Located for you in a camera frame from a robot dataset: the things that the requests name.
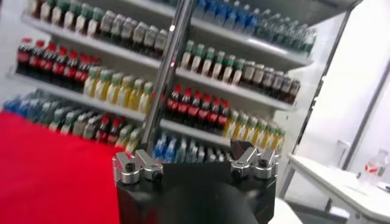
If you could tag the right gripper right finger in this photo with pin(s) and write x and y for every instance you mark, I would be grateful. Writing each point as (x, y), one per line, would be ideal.
(256, 162)

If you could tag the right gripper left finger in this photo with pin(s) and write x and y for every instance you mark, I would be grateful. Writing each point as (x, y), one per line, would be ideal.
(137, 165)

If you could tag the red shirt with print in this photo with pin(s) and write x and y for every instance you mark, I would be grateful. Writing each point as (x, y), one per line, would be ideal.
(55, 170)

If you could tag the blue water bottle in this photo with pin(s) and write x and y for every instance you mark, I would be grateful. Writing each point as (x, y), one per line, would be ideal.
(170, 150)
(211, 10)
(242, 19)
(160, 147)
(11, 105)
(201, 7)
(232, 16)
(23, 106)
(253, 22)
(221, 13)

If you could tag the red cap cola bottle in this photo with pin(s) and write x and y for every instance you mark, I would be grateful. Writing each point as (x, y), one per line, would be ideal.
(214, 115)
(224, 118)
(24, 56)
(70, 70)
(82, 73)
(48, 62)
(114, 131)
(204, 112)
(36, 59)
(194, 109)
(174, 103)
(184, 106)
(103, 129)
(59, 66)

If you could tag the white cap dark bottle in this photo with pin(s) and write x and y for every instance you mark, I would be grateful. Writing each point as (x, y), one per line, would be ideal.
(58, 118)
(68, 122)
(211, 156)
(201, 155)

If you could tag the green tinted water bottle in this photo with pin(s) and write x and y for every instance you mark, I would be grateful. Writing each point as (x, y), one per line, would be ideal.
(263, 25)
(309, 41)
(300, 37)
(282, 32)
(192, 153)
(182, 152)
(46, 112)
(273, 29)
(291, 34)
(34, 109)

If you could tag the beige label dark bottle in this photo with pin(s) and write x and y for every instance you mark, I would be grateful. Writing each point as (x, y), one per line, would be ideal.
(248, 74)
(80, 124)
(295, 91)
(268, 81)
(286, 88)
(258, 77)
(92, 128)
(278, 84)

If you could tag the white side table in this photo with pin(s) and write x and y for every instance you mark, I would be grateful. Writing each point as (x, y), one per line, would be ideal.
(335, 182)

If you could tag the drinks display shelf unit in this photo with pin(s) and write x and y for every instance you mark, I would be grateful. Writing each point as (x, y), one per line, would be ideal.
(213, 84)
(91, 43)

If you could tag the green cap tea bottle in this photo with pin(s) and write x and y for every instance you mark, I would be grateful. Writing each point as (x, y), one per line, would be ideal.
(34, 6)
(57, 12)
(218, 66)
(198, 59)
(187, 55)
(238, 73)
(208, 62)
(45, 9)
(94, 23)
(228, 69)
(81, 20)
(69, 16)

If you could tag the clear plastic bottle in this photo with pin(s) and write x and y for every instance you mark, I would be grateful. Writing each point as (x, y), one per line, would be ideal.
(381, 158)

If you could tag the white label dark bottle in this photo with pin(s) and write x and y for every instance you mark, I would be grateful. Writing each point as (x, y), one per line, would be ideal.
(161, 42)
(139, 35)
(118, 28)
(128, 31)
(107, 25)
(150, 39)

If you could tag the grey metal frame pole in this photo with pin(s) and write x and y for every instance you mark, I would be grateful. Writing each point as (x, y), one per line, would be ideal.
(366, 121)

